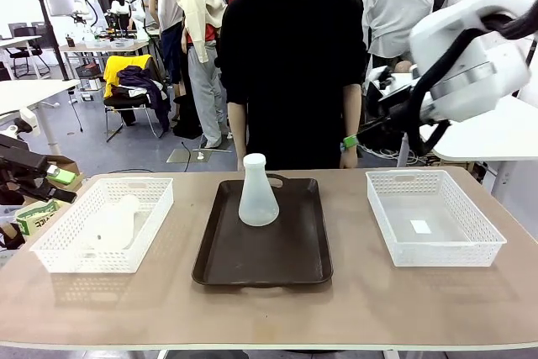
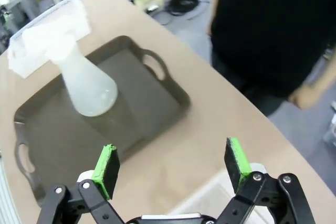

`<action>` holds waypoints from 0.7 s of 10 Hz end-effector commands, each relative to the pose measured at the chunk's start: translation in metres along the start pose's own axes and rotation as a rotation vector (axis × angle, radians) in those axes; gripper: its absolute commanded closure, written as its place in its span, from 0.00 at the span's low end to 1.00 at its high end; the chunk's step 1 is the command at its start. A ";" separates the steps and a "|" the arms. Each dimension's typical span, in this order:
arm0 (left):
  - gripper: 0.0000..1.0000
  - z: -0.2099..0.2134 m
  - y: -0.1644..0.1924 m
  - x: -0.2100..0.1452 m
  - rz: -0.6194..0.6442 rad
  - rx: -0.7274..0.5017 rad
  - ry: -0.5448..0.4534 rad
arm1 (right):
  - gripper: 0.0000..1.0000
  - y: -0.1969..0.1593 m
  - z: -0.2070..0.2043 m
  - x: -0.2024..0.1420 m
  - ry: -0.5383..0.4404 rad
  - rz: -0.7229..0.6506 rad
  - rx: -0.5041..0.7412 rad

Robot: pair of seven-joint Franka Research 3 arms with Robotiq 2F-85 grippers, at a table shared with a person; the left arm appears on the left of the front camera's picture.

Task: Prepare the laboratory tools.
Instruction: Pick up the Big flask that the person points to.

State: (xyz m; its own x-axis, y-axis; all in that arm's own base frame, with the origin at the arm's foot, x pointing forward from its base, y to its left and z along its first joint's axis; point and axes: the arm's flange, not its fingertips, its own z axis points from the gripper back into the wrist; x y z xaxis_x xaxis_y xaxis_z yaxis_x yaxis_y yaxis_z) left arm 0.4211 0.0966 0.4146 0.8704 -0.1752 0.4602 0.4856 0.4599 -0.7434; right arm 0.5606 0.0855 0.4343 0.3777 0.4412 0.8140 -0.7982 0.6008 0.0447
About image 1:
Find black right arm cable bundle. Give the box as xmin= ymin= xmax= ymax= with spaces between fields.
xmin=403 ymin=0 xmax=538 ymax=157

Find dark brown plastic tray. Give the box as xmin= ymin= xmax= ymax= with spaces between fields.
xmin=192 ymin=172 xmax=335 ymax=289

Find black office chair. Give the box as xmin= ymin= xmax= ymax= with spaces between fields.
xmin=7 ymin=21 xmax=52 ymax=79

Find white perforated plastic basket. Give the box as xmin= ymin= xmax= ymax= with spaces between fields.
xmin=29 ymin=177 xmax=175 ymax=275
xmin=365 ymin=169 xmax=508 ymax=268

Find person's left hand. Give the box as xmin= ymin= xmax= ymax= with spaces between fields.
xmin=339 ymin=146 xmax=360 ymax=171

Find mannequin beige jacket grey trousers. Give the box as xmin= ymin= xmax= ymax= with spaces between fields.
xmin=175 ymin=0 xmax=231 ymax=150

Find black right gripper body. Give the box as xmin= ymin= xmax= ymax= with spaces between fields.
xmin=376 ymin=81 xmax=423 ymax=124

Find mannequin white tank top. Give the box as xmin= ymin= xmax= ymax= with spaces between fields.
xmin=156 ymin=0 xmax=189 ymax=98

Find brown cardboard box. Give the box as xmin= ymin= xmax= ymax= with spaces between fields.
xmin=45 ymin=154 xmax=87 ymax=193

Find translucent white conical flask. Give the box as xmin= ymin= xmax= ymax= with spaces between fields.
xmin=82 ymin=193 xmax=142 ymax=251
xmin=238 ymin=152 xmax=281 ymax=228

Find black light stand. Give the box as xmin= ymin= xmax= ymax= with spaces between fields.
xmin=31 ymin=0 xmax=71 ymax=82

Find person in black sweater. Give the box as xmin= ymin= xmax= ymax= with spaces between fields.
xmin=218 ymin=0 xmax=367 ymax=172

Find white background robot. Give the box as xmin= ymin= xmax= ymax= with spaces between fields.
xmin=108 ymin=0 xmax=149 ymax=43

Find red and black toolbox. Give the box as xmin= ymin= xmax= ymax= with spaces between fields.
xmin=74 ymin=61 xmax=105 ymax=79

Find person's left forearm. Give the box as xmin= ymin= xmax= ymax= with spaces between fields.
xmin=341 ymin=82 xmax=363 ymax=138

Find white desk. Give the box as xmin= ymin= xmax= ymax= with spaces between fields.
xmin=0 ymin=78 xmax=82 ymax=156
xmin=365 ymin=66 xmax=538 ymax=196

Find white floor cables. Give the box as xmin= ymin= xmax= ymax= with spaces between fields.
xmin=356 ymin=140 xmax=425 ymax=166

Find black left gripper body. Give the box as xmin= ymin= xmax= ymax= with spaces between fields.
xmin=0 ymin=134 xmax=48 ymax=205

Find mannequin white dress shirt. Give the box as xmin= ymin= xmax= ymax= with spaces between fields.
xmin=361 ymin=0 xmax=436 ymax=60

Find person's right forearm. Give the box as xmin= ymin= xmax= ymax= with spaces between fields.
xmin=228 ymin=100 xmax=249 ymax=154

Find black metal chair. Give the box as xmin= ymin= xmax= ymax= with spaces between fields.
xmin=103 ymin=92 xmax=170 ymax=144

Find yellow garment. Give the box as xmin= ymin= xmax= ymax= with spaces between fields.
xmin=103 ymin=54 xmax=153 ymax=99

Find purple garment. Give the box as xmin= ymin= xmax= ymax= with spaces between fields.
xmin=117 ymin=65 xmax=172 ymax=133

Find green and white carton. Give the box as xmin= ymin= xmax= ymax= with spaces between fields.
xmin=15 ymin=200 xmax=61 ymax=237

